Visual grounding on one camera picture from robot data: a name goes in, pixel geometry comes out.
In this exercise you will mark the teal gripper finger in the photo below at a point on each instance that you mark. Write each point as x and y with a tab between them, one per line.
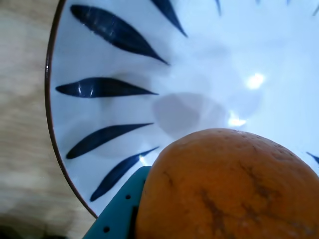
117	214

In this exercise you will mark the small scarred orange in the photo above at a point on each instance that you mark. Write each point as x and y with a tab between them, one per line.
224	186

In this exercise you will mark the white plate with blue stripes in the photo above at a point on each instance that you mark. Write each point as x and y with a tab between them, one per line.
199	49

